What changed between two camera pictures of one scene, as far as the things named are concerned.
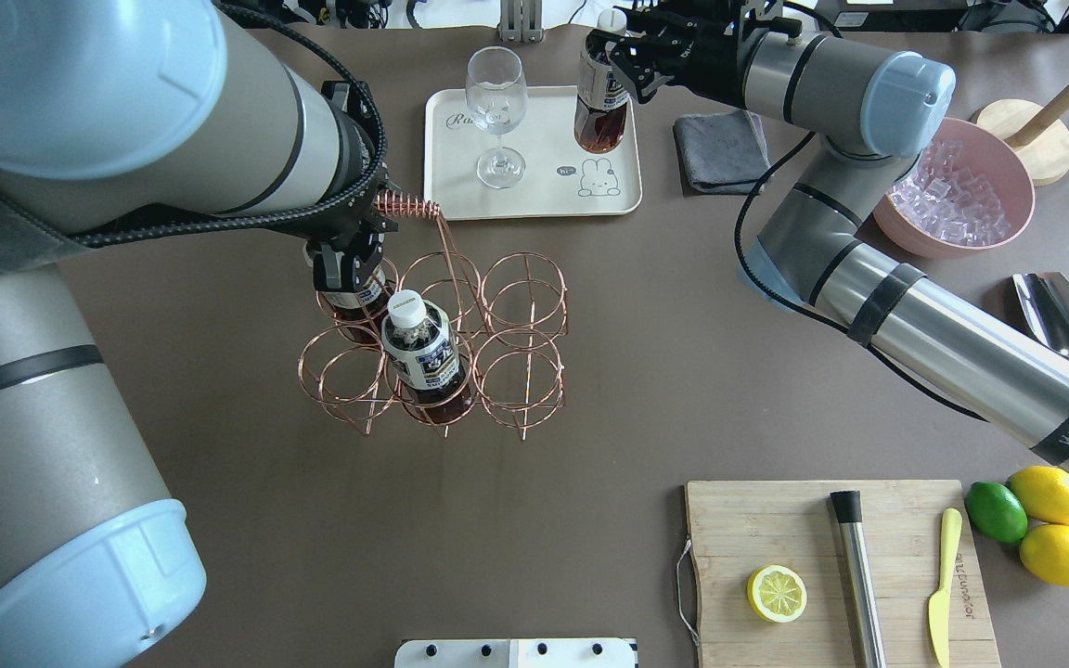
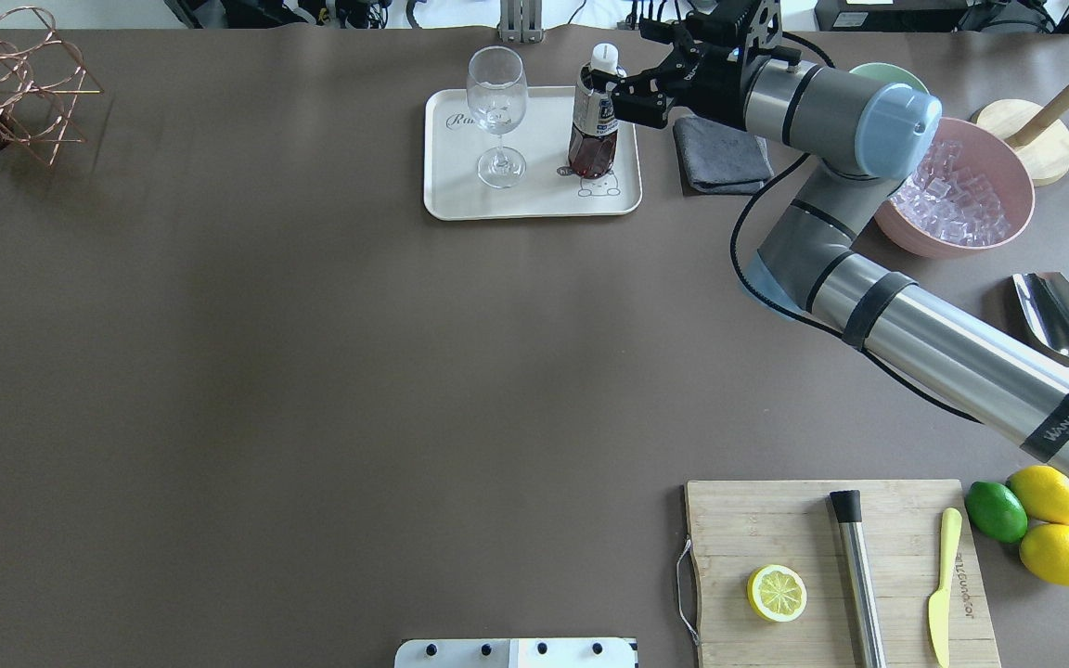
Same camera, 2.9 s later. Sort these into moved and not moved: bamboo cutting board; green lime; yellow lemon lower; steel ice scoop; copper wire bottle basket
Moved: copper wire bottle basket
Not moved: yellow lemon lower; steel ice scoop; green lime; bamboo cutting board
